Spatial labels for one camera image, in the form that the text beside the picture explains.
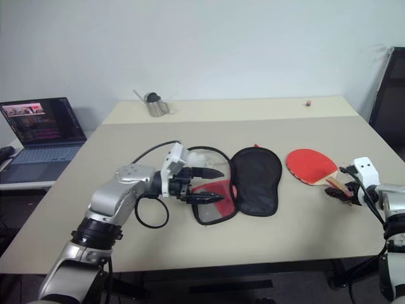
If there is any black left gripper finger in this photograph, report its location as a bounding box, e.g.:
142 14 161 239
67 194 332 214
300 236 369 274
191 166 227 181
186 192 227 206

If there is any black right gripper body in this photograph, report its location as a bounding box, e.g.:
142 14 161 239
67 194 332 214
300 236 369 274
346 182 365 207

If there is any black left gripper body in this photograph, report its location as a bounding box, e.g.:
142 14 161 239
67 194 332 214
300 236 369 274
170 166 197 204

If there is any red table tennis paddle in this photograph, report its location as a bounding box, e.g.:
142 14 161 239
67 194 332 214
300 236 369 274
285 148 351 194

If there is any red and black paddle case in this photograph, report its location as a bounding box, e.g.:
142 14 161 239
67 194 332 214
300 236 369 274
188 143 283 227

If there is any steel spouted pitcher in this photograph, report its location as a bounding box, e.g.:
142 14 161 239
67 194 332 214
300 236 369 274
132 89 175 118

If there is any black chair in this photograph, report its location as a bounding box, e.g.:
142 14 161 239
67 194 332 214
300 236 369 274
368 46 405 153

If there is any open blue laptop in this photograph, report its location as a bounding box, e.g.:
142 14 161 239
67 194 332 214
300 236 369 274
0 96 88 185

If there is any black device on side table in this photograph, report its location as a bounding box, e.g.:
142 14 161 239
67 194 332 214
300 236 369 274
0 146 16 163

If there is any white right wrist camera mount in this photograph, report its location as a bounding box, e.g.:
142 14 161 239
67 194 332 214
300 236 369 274
353 156 380 188

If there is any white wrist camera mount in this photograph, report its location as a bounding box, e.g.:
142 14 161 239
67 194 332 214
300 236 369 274
353 156 380 188
159 142 191 199

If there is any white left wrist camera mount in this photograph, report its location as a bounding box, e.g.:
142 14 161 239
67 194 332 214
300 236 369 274
159 142 191 199

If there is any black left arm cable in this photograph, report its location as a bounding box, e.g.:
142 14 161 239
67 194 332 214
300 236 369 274
130 140 177 229

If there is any black table frame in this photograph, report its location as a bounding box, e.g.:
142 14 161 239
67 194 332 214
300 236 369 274
107 256 382 296

